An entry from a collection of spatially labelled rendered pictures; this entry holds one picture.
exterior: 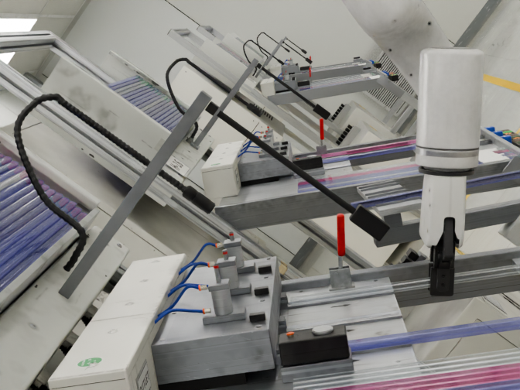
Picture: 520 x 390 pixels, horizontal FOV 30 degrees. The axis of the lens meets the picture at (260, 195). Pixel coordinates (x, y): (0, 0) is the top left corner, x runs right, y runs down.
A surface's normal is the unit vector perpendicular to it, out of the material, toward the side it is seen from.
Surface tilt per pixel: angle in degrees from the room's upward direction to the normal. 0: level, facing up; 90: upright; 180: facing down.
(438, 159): 71
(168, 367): 90
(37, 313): 90
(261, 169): 90
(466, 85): 105
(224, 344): 90
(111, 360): 45
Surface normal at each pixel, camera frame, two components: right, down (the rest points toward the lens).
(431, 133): -0.67, 0.12
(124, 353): -0.16, -0.97
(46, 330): 0.58, -0.79
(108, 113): -0.04, 0.18
